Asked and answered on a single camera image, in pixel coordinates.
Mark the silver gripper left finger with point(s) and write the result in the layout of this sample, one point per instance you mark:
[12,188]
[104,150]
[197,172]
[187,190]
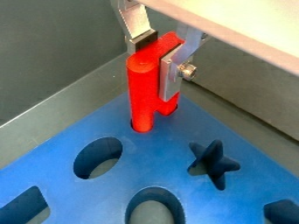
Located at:
[131,15]

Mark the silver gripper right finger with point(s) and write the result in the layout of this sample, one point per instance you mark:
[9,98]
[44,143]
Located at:
[175,63]

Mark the red square-circle peg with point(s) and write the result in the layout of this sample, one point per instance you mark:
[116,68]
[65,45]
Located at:
[143,69]

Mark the blue shape-sorter block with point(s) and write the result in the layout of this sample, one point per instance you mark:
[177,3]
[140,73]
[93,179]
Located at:
[95,171]

